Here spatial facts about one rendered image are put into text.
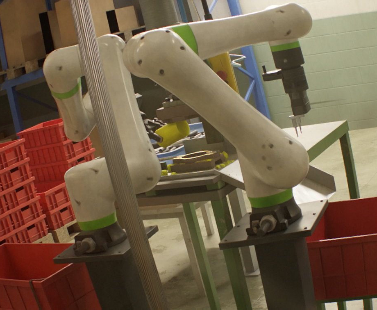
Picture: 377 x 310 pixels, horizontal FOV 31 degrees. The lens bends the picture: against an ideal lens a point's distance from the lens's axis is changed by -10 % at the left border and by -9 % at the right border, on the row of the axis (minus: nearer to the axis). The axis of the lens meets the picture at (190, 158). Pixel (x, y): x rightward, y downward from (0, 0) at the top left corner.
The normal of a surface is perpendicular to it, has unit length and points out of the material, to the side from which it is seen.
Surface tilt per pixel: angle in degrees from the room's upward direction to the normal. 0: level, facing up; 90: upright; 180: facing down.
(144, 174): 96
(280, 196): 107
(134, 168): 71
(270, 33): 112
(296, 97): 101
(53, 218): 90
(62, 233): 90
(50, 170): 90
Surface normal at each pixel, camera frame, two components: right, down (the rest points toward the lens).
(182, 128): 0.72, -0.37
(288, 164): 0.11, 0.05
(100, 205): 0.53, 0.02
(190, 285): -0.24, -0.95
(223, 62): -0.17, 0.13
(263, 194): -0.36, 0.25
